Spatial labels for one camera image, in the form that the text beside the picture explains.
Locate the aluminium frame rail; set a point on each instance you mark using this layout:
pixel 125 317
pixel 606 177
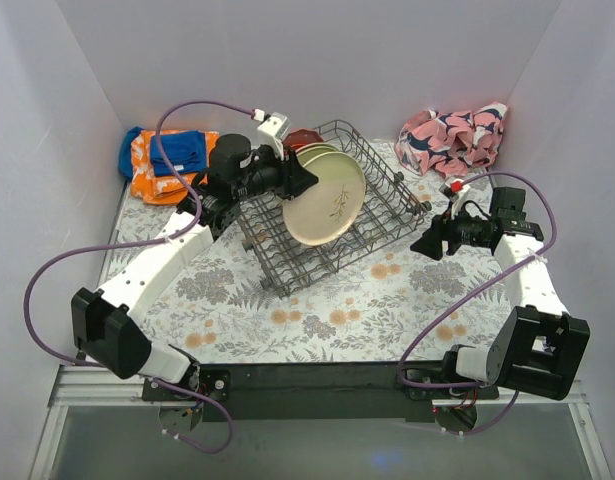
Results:
pixel 99 428

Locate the grey wire dish rack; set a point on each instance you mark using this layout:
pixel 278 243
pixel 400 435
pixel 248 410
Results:
pixel 389 212

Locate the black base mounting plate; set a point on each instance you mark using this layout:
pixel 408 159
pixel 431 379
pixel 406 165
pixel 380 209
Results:
pixel 333 390

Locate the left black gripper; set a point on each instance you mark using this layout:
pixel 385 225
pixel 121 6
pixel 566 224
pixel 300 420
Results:
pixel 291 175

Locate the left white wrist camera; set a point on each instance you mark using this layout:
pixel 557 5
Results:
pixel 272 129

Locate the cream green plate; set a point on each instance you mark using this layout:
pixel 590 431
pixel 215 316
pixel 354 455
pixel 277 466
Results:
pixel 326 210

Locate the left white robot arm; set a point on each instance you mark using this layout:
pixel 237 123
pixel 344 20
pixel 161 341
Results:
pixel 107 321

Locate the pink navy floral cloth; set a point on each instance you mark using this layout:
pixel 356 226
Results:
pixel 452 144

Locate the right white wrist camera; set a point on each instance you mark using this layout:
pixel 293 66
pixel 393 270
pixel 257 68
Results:
pixel 457 192

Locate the orange patterned cloth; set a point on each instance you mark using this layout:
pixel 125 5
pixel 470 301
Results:
pixel 167 190

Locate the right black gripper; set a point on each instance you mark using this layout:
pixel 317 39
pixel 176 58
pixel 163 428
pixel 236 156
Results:
pixel 445 233

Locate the pink and green branch plate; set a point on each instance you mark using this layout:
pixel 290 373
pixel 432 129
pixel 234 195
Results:
pixel 308 152

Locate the blue folded towel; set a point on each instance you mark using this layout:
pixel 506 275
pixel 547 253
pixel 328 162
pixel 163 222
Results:
pixel 187 152

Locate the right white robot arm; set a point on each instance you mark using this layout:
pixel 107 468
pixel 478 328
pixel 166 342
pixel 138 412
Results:
pixel 540 346

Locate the floral table mat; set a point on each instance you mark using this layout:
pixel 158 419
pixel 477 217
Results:
pixel 374 309

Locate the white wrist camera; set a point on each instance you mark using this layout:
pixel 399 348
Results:
pixel 272 129
pixel 457 192

